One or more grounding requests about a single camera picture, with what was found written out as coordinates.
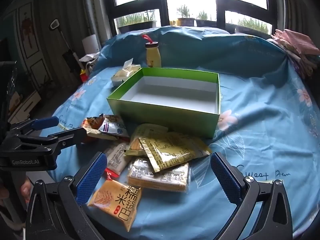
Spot small yellow windowed snack packet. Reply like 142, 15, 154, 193
124, 124, 168, 157

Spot person's left hand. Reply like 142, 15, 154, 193
19, 180, 33, 198

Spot green cardboard box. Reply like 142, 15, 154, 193
107, 67, 221, 140

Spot upright floor cleaner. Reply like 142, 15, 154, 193
50, 19, 80, 73

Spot long grass planter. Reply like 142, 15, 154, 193
116, 10, 157, 33
225, 17, 272, 34

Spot folded pink cloth pile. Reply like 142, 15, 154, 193
271, 29, 320, 79

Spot yellow bear print bottle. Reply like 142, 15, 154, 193
142, 34, 162, 68

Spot white panelled door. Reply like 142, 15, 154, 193
15, 2, 53, 88

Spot clear cracker packet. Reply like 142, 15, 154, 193
127, 157, 191, 193

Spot white cylindrical appliance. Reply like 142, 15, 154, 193
82, 34, 100, 54

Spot orange rice cracker packet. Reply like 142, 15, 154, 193
87, 179, 142, 232

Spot red hanging decoration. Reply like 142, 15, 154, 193
21, 12, 33, 48

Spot grey curtain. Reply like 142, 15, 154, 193
35, 0, 110, 63

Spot white blue snack packet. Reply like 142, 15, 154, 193
99, 115, 130, 140

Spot blue floral bedsheet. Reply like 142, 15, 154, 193
40, 26, 320, 238

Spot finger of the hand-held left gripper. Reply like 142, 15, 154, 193
6, 116, 60, 137
15, 127, 88, 155

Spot white tv cabinet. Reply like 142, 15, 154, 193
7, 90, 42, 124

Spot pale yellow tissue pack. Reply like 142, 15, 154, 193
111, 58, 141, 87

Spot large yellow snack packet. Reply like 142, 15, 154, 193
139, 132, 212, 173

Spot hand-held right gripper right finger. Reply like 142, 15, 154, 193
210, 151, 293, 240

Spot crumpled plastic bag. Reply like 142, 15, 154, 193
79, 52, 100, 70

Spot potted green plant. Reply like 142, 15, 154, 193
176, 4, 195, 27
195, 10, 217, 28

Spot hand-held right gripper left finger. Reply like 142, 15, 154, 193
25, 151, 110, 240

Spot white red-edged snack packet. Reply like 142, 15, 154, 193
104, 142, 132, 180

